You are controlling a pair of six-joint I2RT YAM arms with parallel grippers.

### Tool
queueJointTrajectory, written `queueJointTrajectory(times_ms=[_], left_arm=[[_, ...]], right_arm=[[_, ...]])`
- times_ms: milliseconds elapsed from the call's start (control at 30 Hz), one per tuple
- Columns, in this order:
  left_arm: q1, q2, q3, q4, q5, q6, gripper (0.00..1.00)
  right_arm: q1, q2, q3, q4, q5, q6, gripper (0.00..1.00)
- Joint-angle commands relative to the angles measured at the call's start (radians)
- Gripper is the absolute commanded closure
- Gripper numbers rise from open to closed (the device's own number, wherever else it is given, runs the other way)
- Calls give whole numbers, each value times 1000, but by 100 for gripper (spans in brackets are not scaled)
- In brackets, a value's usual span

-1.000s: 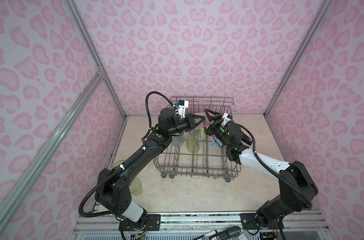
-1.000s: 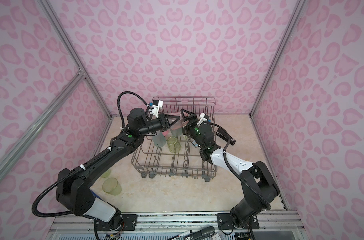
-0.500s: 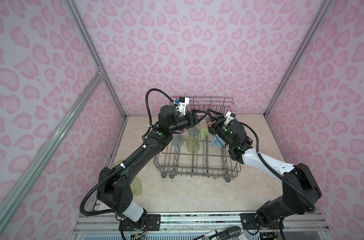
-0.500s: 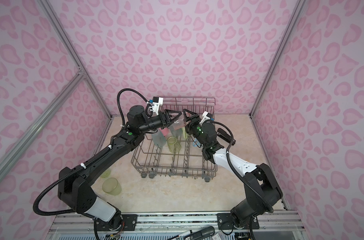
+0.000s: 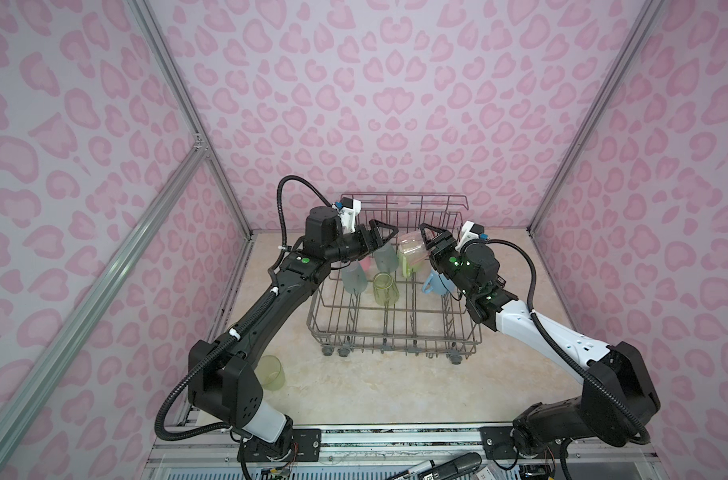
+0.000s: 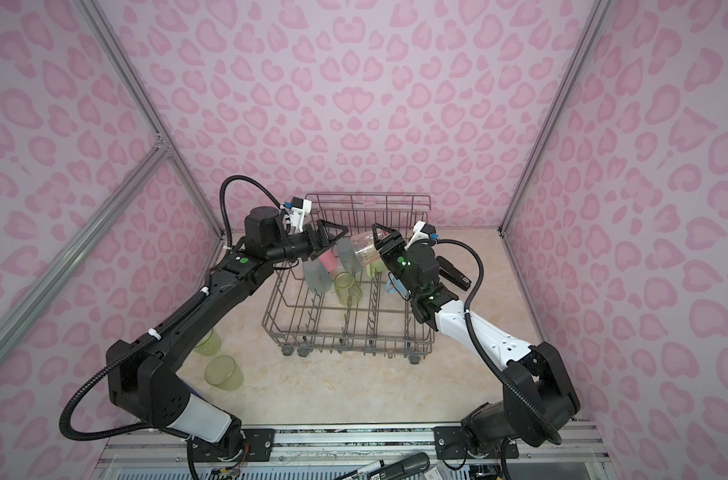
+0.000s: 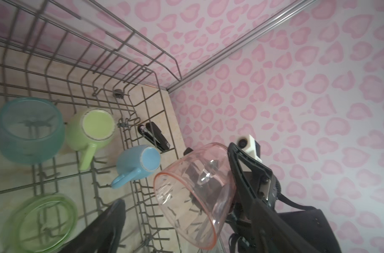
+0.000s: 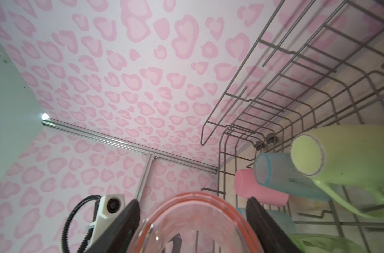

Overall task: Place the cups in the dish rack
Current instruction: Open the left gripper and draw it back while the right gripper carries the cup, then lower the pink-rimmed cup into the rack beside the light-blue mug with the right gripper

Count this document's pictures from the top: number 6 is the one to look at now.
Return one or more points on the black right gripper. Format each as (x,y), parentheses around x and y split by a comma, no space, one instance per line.
(382,243)

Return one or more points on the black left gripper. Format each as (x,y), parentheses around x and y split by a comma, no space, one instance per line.
(331,225)

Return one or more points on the pink plastic cup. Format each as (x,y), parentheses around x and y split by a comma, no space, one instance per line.
(327,259)

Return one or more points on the teal textured plastic cup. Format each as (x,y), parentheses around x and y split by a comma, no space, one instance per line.
(347,256)

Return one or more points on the green transparent glass cup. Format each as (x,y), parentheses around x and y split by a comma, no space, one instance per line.
(347,290)

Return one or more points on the pale green cup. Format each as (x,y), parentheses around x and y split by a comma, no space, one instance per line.
(209,345)

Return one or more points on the light green textured cup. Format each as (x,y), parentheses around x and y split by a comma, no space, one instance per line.
(223,373)

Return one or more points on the transparent pink cup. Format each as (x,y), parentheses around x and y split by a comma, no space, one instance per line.
(363,245)

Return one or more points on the cream green-handled mug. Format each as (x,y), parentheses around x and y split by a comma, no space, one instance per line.
(375,268)

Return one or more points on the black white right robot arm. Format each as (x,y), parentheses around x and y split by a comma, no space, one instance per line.
(539,398)

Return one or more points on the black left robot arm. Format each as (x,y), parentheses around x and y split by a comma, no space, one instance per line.
(142,376)

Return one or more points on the black stapler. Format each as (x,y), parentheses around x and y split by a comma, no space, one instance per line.
(451,273)

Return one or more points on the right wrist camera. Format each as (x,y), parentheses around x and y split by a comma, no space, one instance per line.
(424,234)

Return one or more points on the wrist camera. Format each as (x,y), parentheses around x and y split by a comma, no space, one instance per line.
(296,212)
(424,234)

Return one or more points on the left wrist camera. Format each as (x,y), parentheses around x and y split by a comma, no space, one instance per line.
(296,212)

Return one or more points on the grey wire dish rack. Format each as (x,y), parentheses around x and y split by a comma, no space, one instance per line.
(335,306)

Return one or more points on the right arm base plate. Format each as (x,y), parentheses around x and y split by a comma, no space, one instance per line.
(457,442)

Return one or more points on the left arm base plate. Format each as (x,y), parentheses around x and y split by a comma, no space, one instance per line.
(252,445)

